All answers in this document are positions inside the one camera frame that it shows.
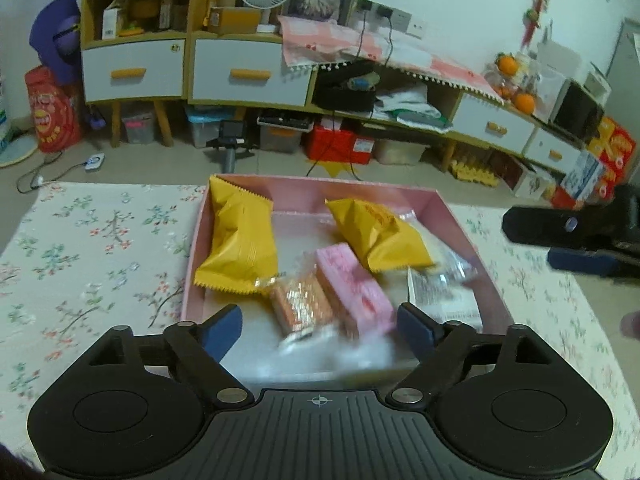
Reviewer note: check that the tall wooden cabinet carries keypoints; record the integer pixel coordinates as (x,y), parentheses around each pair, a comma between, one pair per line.
(138,51)

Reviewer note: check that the pink checkered cloth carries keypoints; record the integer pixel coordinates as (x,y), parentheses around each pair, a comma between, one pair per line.
(307,43)

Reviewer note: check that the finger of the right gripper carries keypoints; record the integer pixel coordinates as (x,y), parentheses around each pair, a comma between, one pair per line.
(612,226)
(592,263)

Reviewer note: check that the red gift box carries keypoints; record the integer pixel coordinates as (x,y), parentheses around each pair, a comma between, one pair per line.
(338,145)

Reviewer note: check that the orange cracker packet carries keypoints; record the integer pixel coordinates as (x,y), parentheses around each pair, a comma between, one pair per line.
(300,304)

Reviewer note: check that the red snack bucket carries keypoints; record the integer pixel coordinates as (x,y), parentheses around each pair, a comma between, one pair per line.
(55,110)

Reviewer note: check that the floral tablecloth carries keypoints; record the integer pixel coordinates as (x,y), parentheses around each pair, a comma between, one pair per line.
(86,257)

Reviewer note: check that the low wooden tv cabinet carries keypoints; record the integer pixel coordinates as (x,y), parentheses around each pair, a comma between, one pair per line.
(250,70)

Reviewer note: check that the purple plush toy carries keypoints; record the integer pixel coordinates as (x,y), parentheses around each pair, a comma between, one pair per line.
(55,36)

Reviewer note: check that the clear storage bin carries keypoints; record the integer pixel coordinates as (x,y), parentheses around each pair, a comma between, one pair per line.
(204,122)

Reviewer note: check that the white printed snack packet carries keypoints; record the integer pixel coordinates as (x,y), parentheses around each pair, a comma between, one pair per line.
(443,301)

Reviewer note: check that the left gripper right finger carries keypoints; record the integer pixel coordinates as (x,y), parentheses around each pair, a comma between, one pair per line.
(446,354)

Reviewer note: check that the pink cardboard box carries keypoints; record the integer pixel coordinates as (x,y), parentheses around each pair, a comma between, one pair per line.
(328,358)

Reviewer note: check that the pink snack packet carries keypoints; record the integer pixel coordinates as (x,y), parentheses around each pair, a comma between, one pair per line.
(353,293)

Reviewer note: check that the yellow square snack bag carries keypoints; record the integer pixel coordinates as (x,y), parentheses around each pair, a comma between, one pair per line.
(379,238)

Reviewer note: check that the orange fruit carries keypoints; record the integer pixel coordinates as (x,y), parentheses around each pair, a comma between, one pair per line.
(507,65)
(524,102)

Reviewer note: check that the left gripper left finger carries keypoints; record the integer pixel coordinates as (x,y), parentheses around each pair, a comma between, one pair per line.
(196,351)

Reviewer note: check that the black microwave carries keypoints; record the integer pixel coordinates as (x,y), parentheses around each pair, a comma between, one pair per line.
(575,113)

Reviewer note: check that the person's hand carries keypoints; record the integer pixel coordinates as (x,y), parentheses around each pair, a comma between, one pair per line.
(630,325)

